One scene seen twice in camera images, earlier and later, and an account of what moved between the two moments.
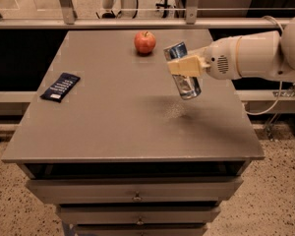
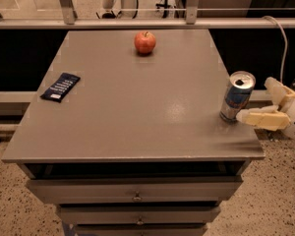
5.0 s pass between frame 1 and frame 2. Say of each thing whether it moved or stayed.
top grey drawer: stayed
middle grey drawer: stayed
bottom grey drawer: stayed
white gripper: moved
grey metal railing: stayed
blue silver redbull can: moved
